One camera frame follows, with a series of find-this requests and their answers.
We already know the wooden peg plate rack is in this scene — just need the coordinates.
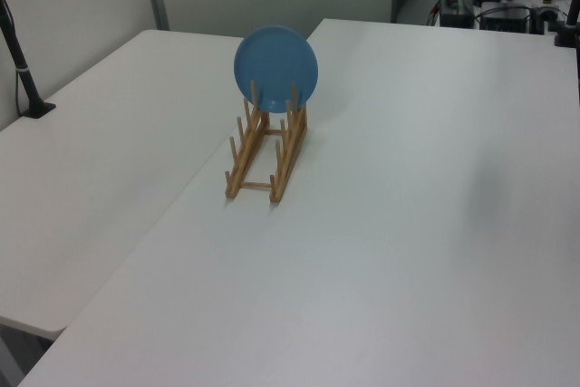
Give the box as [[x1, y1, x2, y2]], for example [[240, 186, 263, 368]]
[[224, 80, 308, 203]]

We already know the black pole with table clamp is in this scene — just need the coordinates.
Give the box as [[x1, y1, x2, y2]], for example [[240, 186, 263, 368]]
[[554, 0, 580, 49]]

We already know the small black device box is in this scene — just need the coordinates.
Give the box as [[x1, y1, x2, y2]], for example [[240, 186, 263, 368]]
[[529, 5, 561, 35]]

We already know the blue round plate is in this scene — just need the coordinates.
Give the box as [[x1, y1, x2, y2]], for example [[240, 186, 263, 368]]
[[233, 25, 320, 115]]

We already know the black camera stand with clamp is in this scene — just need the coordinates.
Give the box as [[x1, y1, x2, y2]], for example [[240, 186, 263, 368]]
[[0, 0, 58, 121]]

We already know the black computer box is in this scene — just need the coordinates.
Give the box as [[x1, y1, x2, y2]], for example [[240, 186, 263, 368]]
[[478, 5, 532, 34]]

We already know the black power adapter box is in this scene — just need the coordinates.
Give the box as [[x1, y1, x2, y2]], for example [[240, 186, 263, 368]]
[[440, 0, 476, 28]]

